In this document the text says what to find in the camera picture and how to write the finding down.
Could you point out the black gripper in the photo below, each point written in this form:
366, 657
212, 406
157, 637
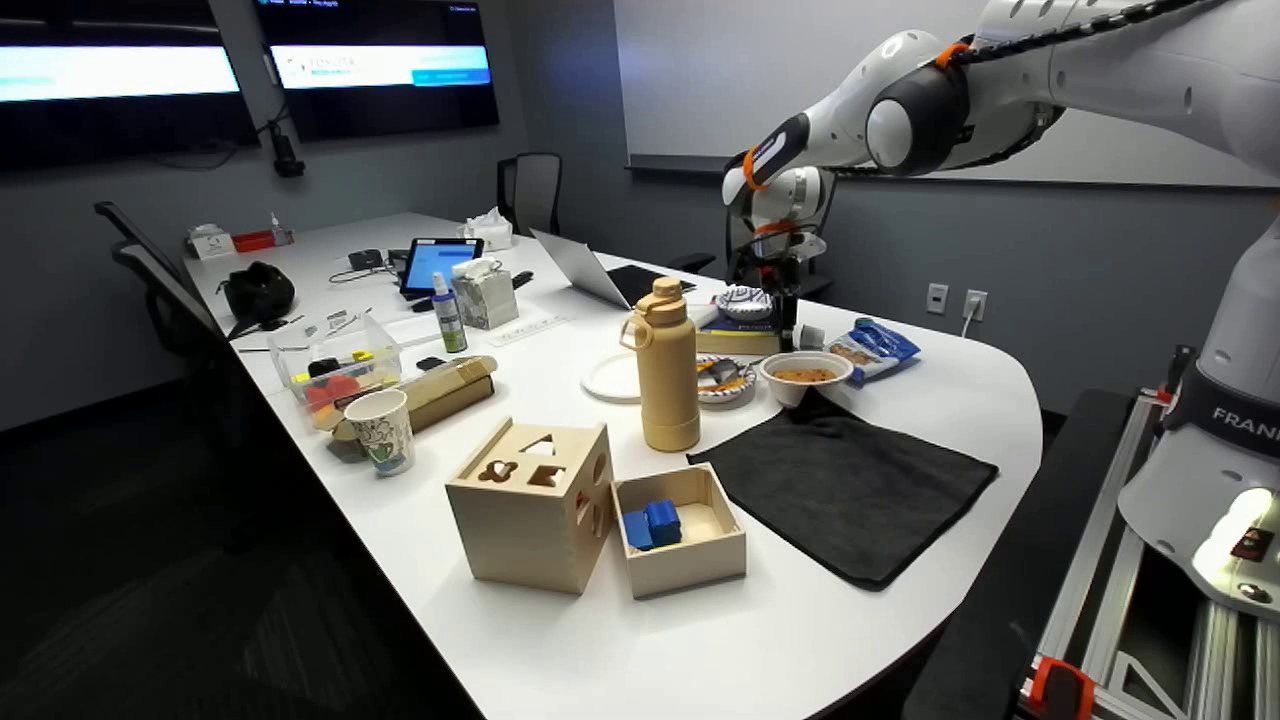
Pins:
787, 299

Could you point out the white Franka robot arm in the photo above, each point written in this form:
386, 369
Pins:
1064, 83

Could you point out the white plate with blue marking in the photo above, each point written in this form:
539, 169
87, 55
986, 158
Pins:
725, 395

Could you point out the plain white plate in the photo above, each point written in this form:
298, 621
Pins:
604, 376

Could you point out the brown pretzel crisps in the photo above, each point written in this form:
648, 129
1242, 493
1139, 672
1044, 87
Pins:
806, 373

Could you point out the blue and yellow book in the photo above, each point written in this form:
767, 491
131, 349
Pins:
734, 343

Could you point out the white bowl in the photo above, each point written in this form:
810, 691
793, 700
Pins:
806, 386

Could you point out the orange chips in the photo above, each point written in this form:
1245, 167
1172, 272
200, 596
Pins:
713, 381

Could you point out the blue pretzel crisps bag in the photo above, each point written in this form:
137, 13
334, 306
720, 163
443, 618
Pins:
878, 349

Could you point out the tan water bottle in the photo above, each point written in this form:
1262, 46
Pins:
666, 373

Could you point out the dark grey cloth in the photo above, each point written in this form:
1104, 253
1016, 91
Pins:
852, 493

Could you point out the black laptop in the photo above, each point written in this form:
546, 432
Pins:
587, 265

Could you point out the blue block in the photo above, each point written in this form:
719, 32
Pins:
652, 525

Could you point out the wooden tray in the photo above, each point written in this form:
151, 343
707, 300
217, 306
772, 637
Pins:
680, 564

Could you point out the whiteboard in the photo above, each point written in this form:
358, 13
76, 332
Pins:
692, 83

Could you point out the grey mesh office chair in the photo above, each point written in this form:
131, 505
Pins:
534, 195

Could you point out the white carton box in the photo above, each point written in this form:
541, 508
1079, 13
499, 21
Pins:
489, 293

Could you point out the white crumpled tissues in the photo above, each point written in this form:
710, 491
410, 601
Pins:
489, 228

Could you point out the wooden shape sorter box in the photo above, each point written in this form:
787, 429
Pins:
526, 523

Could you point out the tablet with blue screen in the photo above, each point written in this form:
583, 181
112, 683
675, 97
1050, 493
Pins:
443, 265

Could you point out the black phone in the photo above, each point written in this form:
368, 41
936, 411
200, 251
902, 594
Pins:
431, 363

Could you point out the paper cup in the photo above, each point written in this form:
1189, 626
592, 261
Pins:
383, 432

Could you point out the black pouch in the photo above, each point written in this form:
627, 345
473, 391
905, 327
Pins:
366, 257

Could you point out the clear plastic bin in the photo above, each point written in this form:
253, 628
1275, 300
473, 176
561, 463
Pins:
334, 373

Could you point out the black bag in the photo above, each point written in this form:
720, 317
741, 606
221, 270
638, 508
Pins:
258, 299

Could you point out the red box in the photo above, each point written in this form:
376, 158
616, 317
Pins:
258, 243

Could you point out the small white box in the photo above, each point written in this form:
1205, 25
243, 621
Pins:
210, 243

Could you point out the black office chair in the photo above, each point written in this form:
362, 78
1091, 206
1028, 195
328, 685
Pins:
175, 306

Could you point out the white wall outlet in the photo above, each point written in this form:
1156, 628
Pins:
936, 299
979, 306

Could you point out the wall display screen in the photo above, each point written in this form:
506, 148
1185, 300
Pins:
121, 75
386, 65

